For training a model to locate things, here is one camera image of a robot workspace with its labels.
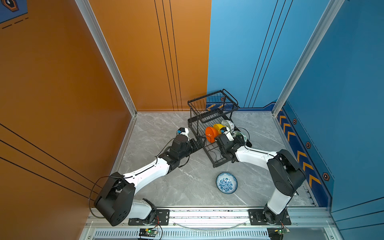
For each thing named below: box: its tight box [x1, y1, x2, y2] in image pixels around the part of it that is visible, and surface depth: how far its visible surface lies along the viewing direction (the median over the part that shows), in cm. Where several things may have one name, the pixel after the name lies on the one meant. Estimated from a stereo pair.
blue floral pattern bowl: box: [215, 172, 238, 195], surface depth 84 cm
